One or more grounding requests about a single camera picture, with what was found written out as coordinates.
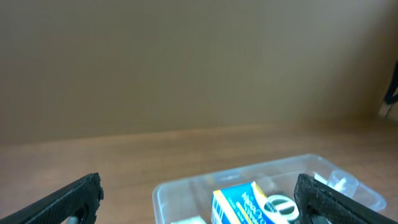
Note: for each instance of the clear plastic container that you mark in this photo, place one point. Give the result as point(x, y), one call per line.
point(189, 200)

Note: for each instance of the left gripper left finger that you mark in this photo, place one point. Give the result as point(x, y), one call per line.
point(76, 202)

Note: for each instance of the dark object at wall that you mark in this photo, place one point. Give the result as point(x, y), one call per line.
point(388, 109)

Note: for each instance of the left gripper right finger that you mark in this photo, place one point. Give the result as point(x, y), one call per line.
point(318, 203)

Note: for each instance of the green round-logo box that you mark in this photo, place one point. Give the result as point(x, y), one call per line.
point(285, 206)

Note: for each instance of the blue yellow VapoDrops box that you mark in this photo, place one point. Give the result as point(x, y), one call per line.
point(243, 204)

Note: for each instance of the white spray bottle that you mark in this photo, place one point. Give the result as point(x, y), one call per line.
point(341, 181)

